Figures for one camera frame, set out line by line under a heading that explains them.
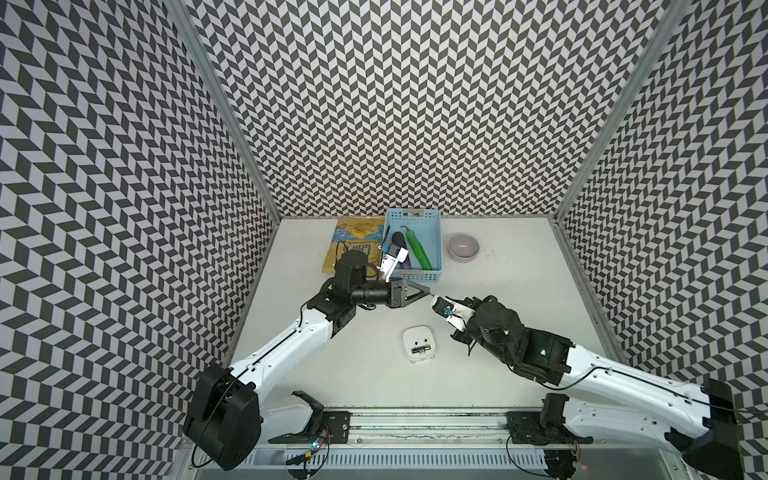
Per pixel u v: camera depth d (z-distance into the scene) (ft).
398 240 3.55
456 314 1.90
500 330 1.62
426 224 3.78
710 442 1.28
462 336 2.03
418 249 3.54
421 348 2.70
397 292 2.08
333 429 2.38
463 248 3.56
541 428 2.13
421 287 2.36
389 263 2.21
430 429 2.47
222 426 1.27
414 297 2.19
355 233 3.77
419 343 2.76
